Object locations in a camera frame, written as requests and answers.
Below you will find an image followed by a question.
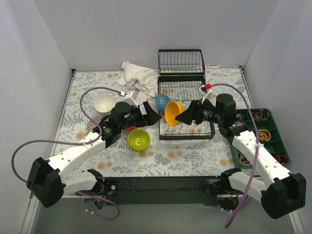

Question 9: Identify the yellow orange bowl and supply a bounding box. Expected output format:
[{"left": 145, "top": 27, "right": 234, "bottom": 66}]
[{"left": 164, "top": 101, "right": 185, "bottom": 127}]

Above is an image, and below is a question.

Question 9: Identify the blue bowl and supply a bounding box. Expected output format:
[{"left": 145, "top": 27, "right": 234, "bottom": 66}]
[{"left": 155, "top": 94, "right": 171, "bottom": 113}]

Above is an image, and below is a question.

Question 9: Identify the white ceramic bowl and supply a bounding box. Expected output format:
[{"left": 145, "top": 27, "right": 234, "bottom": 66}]
[
  {"left": 97, "top": 111, "right": 111, "bottom": 116},
  {"left": 95, "top": 95, "right": 117, "bottom": 112}
]

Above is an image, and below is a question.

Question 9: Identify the lime green bowl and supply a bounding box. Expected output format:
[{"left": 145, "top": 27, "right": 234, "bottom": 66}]
[
  {"left": 128, "top": 129, "right": 151, "bottom": 148},
  {"left": 130, "top": 146, "right": 148, "bottom": 152}
]

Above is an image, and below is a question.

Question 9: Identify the dark patterned bowl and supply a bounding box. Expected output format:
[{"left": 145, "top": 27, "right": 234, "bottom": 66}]
[{"left": 86, "top": 116, "right": 102, "bottom": 132}]

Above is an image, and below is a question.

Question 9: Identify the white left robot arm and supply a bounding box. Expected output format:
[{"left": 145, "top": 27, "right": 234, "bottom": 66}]
[{"left": 26, "top": 102, "right": 161, "bottom": 208}]

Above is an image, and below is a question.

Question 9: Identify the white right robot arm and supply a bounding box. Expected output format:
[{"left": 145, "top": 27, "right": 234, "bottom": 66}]
[{"left": 175, "top": 94, "right": 306, "bottom": 219}]

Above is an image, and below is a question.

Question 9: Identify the crumpled white cloth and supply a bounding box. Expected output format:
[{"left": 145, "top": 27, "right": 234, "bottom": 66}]
[{"left": 117, "top": 62, "right": 158, "bottom": 104}]

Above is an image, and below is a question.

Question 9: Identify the floral table mat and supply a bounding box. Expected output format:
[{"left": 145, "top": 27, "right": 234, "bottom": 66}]
[{"left": 47, "top": 68, "right": 254, "bottom": 177}]

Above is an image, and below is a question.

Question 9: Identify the green compartment tray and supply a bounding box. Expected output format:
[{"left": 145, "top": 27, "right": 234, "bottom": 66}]
[{"left": 230, "top": 108, "right": 291, "bottom": 169}]

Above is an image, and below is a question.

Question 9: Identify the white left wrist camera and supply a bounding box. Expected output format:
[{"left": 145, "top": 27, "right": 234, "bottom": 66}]
[{"left": 123, "top": 90, "right": 139, "bottom": 107}]

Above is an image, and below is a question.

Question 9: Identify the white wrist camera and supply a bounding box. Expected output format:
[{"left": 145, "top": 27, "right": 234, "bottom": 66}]
[
  {"left": 199, "top": 84, "right": 213, "bottom": 104},
  {"left": 123, "top": 90, "right": 139, "bottom": 107}
]

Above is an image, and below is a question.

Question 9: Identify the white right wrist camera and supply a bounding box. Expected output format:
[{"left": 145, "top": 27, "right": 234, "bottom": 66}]
[{"left": 199, "top": 84, "right": 213, "bottom": 104}]

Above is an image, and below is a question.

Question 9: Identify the black wire dish rack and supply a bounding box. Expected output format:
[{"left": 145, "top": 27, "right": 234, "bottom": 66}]
[{"left": 158, "top": 75, "right": 215, "bottom": 140}]

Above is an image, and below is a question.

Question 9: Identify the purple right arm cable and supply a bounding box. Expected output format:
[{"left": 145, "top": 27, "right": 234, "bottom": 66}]
[{"left": 204, "top": 83, "right": 260, "bottom": 229}]

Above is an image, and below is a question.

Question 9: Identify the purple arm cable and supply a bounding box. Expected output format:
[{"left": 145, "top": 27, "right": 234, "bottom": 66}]
[
  {"left": 11, "top": 86, "right": 121, "bottom": 220},
  {"left": 204, "top": 83, "right": 260, "bottom": 229}
]

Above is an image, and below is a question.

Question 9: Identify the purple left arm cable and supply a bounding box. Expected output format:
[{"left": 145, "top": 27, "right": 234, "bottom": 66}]
[{"left": 11, "top": 86, "right": 121, "bottom": 220}]

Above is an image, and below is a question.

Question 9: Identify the black wire basket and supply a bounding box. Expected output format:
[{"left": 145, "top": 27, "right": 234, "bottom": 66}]
[{"left": 158, "top": 49, "right": 205, "bottom": 76}]

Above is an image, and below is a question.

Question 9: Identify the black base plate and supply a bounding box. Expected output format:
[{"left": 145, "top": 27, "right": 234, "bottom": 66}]
[{"left": 75, "top": 175, "right": 242, "bottom": 210}]

